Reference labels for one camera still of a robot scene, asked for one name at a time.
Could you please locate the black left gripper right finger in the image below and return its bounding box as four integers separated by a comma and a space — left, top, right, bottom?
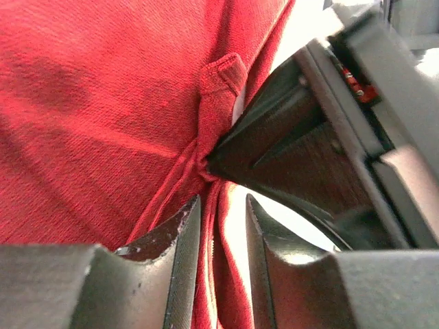
246, 195, 438, 328

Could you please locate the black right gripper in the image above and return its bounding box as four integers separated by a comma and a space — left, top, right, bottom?
207, 1, 438, 249

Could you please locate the red cloth napkin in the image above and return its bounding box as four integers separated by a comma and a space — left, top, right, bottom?
1, 1, 294, 328

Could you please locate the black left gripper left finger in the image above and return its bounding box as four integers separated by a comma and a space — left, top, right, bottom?
1, 196, 201, 328

